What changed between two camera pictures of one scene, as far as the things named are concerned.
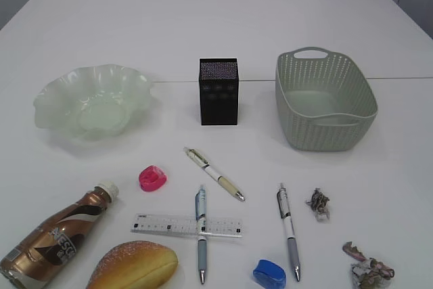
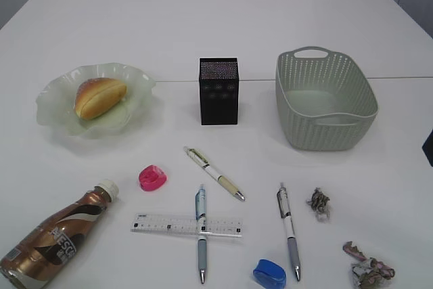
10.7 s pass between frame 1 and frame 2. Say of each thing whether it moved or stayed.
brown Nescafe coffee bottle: stayed
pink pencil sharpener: stayed
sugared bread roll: moved
